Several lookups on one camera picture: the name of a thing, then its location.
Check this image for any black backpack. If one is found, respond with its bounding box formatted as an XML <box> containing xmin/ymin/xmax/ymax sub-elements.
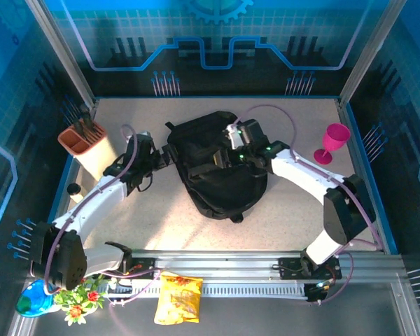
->
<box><xmin>164</xmin><ymin>111</ymin><xmax>269</xmax><ymax>224</ymax></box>

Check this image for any yellow snack bag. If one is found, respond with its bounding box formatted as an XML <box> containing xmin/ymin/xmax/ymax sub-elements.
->
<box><xmin>153</xmin><ymin>270</ymin><xmax>204</xmax><ymax>325</ymax></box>

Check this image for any cream utensil holder, orange rim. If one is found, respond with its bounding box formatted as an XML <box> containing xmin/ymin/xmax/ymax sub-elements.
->
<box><xmin>57</xmin><ymin>118</ymin><xmax>122</xmax><ymax>183</ymax></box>

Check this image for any small cream bottle, black cap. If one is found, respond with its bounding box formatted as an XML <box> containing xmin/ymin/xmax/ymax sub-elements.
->
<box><xmin>66</xmin><ymin>183</ymin><xmax>85</xmax><ymax>204</ymax></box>

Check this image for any pink plastic goblet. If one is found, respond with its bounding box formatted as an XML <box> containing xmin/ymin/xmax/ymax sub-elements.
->
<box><xmin>314</xmin><ymin>122</ymin><xmax>351</xmax><ymax>166</ymax></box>

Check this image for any black electronics board with LEDs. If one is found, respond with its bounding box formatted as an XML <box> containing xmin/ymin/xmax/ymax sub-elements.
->
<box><xmin>306</xmin><ymin>279</ymin><xmax>335</xmax><ymax>304</ymax></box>

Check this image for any artificial red flower plant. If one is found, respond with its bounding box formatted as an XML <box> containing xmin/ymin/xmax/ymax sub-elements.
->
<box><xmin>52</xmin><ymin>274</ymin><xmax>109</xmax><ymax>326</ymax></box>

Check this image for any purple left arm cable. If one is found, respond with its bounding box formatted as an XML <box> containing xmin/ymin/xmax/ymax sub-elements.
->
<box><xmin>43</xmin><ymin>124</ymin><xmax>162</xmax><ymax>309</ymax></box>

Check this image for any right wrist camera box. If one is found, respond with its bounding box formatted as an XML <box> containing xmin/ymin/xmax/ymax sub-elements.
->
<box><xmin>225</xmin><ymin>118</ymin><xmax>267</xmax><ymax>148</ymax></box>

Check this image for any black-handled knife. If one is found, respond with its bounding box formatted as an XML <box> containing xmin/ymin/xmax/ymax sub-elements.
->
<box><xmin>72</xmin><ymin>119</ymin><xmax>87</xmax><ymax>141</ymax></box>

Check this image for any tall grey-handled knife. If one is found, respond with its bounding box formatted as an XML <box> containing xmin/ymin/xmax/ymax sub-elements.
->
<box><xmin>78</xmin><ymin>103</ymin><xmax>95</xmax><ymax>136</ymax></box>

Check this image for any aluminium mounting rail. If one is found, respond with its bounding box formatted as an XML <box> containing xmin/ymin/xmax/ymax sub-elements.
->
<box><xmin>27</xmin><ymin>248</ymin><xmax>405</xmax><ymax>285</ymax></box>

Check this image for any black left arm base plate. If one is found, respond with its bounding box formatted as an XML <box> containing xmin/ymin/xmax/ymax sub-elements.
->
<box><xmin>118</xmin><ymin>257</ymin><xmax>161</xmax><ymax>281</ymax></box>

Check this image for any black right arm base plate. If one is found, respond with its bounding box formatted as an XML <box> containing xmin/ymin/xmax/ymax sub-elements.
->
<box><xmin>278</xmin><ymin>257</ymin><xmax>343</xmax><ymax>281</ymax></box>

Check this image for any white slotted cable tray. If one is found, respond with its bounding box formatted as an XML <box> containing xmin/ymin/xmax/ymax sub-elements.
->
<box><xmin>106</xmin><ymin>283</ymin><xmax>307</xmax><ymax>299</ymax></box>

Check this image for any aluminium frame post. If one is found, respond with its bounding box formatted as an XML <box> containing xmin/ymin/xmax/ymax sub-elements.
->
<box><xmin>24</xmin><ymin>0</ymin><xmax>98</xmax><ymax>110</ymax></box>
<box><xmin>339</xmin><ymin>0</ymin><xmax>407</xmax><ymax>106</ymax></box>

